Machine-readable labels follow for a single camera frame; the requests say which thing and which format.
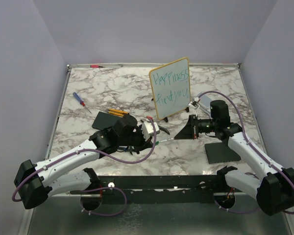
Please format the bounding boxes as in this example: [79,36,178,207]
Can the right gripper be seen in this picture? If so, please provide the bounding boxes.
[175,114,218,139]

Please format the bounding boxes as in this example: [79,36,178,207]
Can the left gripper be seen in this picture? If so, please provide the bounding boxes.
[119,124,153,154]

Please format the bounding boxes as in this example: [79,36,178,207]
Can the white whiteboard marker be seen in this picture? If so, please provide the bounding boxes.
[158,138,174,143]

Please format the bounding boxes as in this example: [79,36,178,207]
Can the yellow framed whiteboard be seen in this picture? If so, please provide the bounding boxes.
[149,57,191,120]

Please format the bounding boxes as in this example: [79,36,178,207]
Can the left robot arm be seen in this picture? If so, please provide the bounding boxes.
[12,115,160,210]

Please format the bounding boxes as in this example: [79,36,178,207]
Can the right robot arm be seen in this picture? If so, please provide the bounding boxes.
[174,100,294,215]

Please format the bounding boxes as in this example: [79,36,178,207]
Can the grey whiteboard eraser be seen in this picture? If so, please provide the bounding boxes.
[194,93,212,109]

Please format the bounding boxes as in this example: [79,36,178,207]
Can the right black pad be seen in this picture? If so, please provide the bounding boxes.
[204,142,241,165]

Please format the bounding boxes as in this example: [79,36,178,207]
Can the black pad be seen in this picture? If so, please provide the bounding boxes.
[92,112,121,130]
[204,142,241,165]

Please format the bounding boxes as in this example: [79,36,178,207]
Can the yellow utility knife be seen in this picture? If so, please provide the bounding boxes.
[108,109,128,117]

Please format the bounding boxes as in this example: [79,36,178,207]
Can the left black pad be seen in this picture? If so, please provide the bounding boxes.
[92,112,121,130]

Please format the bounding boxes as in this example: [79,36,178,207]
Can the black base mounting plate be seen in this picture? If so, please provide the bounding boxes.
[70,175,245,204]

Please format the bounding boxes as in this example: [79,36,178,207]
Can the blue red screwdriver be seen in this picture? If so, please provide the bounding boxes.
[73,92,92,113]

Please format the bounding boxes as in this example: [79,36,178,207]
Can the blue handled cutting pliers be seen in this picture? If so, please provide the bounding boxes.
[117,146,133,155]

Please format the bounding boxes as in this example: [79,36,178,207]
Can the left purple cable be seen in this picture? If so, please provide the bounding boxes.
[12,117,157,216]

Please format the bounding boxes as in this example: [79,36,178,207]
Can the purple cable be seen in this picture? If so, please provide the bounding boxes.
[12,117,157,216]
[195,91,294,215]

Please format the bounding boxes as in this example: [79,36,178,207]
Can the black grey wire stripper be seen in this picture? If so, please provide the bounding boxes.
[159,126,170,135]

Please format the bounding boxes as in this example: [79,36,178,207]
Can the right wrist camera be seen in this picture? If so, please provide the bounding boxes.
[188,97,200,111]

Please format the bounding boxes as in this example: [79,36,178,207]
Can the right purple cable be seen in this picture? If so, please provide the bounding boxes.
[195,91,294,215]

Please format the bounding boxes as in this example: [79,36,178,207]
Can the red marker on rail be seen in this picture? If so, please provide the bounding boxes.
[90,65,105,68]

